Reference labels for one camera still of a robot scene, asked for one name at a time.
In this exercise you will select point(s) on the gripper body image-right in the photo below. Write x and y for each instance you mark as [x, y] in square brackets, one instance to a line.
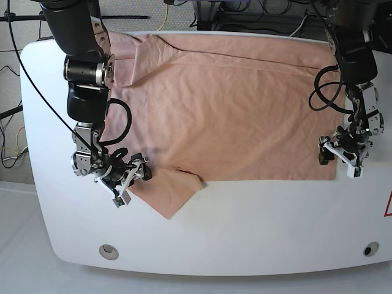
[346, 148]

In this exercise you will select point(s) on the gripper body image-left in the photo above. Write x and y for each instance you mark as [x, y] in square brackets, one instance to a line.
[116, 179]

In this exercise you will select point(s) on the peach pink T-shirt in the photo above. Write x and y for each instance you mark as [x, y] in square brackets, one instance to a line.
[220, 108]

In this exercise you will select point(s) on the black robot arm image-left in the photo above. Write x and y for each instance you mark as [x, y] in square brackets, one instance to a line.
[89, 69]

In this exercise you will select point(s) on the silver left table grommet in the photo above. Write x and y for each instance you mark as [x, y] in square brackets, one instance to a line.
[108, 252]

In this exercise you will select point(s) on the red triangle table marking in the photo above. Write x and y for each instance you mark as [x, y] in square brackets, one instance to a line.
[388, 211]

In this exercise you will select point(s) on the dark right table grommet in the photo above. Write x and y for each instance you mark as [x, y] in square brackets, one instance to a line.
[371, 249]

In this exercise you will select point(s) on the black tripod stand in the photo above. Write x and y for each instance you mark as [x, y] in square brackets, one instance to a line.
[40, 17]

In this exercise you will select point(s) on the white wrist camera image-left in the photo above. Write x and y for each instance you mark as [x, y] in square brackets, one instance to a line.
[122, 200]

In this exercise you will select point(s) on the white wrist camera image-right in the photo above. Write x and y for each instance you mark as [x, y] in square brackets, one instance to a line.
[355, 172]

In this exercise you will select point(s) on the grey robot base frame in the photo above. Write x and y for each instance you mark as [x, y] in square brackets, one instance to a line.
[208, 14]

